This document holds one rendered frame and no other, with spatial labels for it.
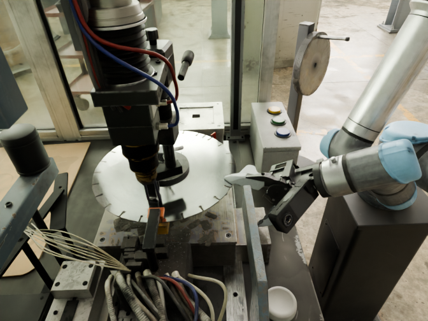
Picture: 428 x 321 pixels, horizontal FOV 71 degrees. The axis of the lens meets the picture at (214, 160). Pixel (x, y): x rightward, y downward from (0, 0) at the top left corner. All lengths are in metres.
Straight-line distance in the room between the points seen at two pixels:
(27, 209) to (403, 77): 0.72
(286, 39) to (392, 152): 3.40
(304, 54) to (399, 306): 1.26
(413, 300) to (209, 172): 1.33
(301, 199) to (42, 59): 0.92
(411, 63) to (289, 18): 3.20
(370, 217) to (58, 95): 1.08
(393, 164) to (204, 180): 0.36
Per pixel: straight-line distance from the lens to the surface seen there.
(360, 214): 0.95
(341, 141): 0.73
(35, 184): 0.62
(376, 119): 0.71
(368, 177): 0.59
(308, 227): 1.88
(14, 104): 0.42
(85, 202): 0.99
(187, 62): 0.54
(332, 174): 0.59
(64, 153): 1.23
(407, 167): 0.58
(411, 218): 1.00
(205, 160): 0.73
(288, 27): 3.88
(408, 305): 1.77
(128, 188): 0.68
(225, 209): 0.74
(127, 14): 0.38
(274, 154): 0.88
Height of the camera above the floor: 1.39
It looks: 38 degrees down
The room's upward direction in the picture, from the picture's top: 2 degrees counter-clockwise
